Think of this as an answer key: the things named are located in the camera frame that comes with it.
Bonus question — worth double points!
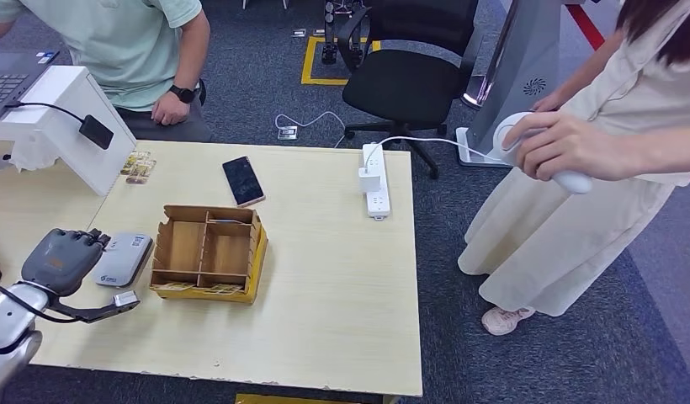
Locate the white plug charger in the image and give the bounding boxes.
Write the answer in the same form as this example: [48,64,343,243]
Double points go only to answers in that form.
[358,165,383,194]

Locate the crumpled white tissue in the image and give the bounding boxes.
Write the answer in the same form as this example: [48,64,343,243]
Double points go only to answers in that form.
[9,135,61,173]

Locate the white handheld controller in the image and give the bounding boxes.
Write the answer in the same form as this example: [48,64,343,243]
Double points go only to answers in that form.
[492,111,594,195]

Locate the black power adapter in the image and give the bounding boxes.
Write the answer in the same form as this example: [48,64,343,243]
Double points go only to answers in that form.
[78,114,115,151]

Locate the black camera bracket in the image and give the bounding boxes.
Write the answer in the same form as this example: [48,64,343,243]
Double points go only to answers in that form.
[46,295,123,325]

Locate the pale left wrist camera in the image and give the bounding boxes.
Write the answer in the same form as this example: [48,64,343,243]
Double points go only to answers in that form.
[111,290,141,309]

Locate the person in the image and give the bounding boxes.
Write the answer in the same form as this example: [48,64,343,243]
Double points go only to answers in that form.
[456,0,690,338]
[0,0,215,143]

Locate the dark grey laptop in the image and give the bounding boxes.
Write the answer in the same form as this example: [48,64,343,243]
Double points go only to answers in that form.
[0,49,60,121]

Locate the person's left hand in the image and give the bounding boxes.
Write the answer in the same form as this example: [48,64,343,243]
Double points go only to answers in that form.
[151,92,192,127]
[501,111,641,183]

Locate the wooden divider box yellow base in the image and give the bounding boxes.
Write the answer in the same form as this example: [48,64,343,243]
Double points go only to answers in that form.
[149,204,269,306]

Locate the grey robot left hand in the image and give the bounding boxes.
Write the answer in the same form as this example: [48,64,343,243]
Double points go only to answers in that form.
[20,227,112,298]

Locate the black wristwatch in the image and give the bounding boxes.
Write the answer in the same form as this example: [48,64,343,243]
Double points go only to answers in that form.
[167,83,197,105]

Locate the black office chair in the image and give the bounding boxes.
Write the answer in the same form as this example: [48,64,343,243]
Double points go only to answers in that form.
[336,0,483,181]

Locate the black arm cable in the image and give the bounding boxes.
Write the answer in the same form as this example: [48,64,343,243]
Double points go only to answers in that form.
[0,284,78,358]

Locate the pale pink shoe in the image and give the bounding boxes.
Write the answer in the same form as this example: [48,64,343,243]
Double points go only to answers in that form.
[480,305,538,338]

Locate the white floor cable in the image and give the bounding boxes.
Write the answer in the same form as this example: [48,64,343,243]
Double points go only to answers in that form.
[273,109,348,150]

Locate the grey card reader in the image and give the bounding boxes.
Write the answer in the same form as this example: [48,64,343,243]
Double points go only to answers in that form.
[92,232,154,289]

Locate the white power strip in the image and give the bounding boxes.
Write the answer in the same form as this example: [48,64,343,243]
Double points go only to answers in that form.
[361,142,392,222]

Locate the black robot legs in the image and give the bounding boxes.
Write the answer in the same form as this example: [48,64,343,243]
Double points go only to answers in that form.
[321,0,369,66]

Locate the black adapter cable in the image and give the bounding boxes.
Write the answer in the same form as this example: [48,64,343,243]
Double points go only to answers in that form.
[3,100,87,125]

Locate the person's right hand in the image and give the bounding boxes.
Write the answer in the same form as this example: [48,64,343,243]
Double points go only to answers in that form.
[531,92,566,114]

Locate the white charger cable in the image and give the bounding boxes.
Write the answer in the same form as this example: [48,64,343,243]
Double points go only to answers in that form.
[364,135,505,168]

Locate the black phone pink case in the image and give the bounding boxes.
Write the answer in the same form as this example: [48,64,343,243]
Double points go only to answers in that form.
[221,155,267,210]

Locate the yellow floor tape square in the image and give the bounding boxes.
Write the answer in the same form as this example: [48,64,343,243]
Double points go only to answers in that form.
[300,35,382,87]

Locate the white desk riser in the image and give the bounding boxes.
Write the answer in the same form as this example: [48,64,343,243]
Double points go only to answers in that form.
[0,65,138,197]

